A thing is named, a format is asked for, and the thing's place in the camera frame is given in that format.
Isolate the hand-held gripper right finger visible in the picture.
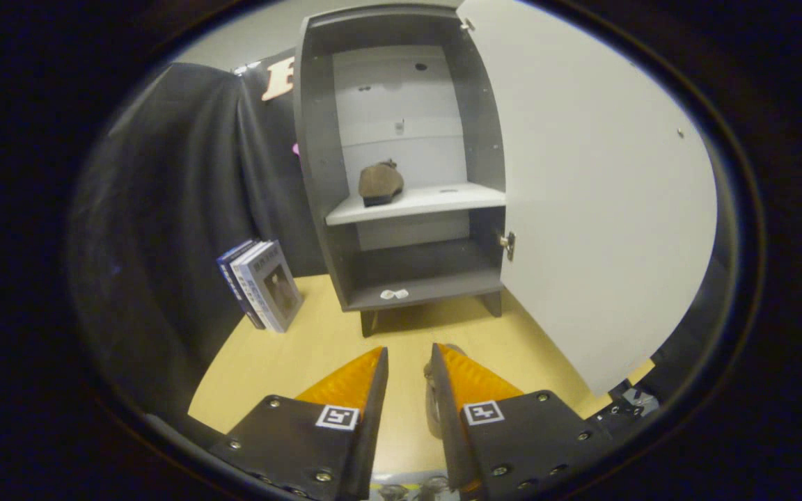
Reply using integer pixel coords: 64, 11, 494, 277
430, 342, 614, 498

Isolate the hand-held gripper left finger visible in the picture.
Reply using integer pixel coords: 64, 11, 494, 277
210, 347, 389, 501

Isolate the brown fuzzy shoe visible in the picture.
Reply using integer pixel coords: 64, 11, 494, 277
423, 343, 445, 440
358, 159, 405, 208

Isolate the grey cover book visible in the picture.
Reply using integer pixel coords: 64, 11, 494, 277
239, 240, 304, 333

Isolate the white spine book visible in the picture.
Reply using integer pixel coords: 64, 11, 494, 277
229, 240, 276, 333

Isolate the blue spine book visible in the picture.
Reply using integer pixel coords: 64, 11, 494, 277
217, 240, 266, 330

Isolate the black backdrop cloth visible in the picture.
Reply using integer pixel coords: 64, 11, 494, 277
70, 49, 329, 418

